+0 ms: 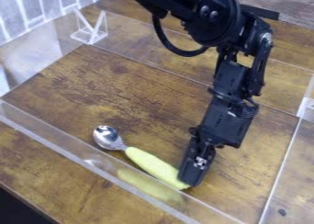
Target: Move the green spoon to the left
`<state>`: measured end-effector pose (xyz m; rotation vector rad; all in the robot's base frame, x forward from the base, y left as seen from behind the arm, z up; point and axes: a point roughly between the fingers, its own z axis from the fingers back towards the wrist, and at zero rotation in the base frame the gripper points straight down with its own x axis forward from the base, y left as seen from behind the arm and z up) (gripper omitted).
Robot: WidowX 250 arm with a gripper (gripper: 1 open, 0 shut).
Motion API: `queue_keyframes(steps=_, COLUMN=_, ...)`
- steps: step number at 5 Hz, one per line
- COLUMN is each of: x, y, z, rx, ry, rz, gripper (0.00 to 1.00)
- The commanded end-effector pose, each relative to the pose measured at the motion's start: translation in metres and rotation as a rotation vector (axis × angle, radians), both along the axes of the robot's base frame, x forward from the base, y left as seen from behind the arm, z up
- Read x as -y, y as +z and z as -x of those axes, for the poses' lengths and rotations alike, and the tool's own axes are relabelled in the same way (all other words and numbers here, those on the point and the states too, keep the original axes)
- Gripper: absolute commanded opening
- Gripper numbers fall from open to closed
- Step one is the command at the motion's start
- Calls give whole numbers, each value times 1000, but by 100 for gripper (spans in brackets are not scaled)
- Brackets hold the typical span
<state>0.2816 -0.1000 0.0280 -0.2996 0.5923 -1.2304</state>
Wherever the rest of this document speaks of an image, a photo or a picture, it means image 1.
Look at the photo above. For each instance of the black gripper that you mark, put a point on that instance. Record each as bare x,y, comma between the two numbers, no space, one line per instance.
223,127

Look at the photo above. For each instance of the green handled metal spoon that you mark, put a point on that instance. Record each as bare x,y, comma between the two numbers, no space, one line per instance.
109,141

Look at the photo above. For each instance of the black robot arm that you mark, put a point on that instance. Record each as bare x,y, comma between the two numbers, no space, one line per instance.
220,24

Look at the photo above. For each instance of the clear acrylic right barrier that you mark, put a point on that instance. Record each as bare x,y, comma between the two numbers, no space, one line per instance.
290,203

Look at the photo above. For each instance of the clear acrylic barrier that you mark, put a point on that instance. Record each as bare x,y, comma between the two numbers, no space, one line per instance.
176,203
290,203

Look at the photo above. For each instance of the clear acrylic front barrier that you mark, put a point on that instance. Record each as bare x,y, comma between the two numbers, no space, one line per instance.
176,203

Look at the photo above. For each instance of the clear acrylic corner bracket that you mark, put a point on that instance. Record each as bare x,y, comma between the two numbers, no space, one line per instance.
89,34

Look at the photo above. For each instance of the black wall strip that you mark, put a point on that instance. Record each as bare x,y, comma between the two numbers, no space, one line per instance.
260,12

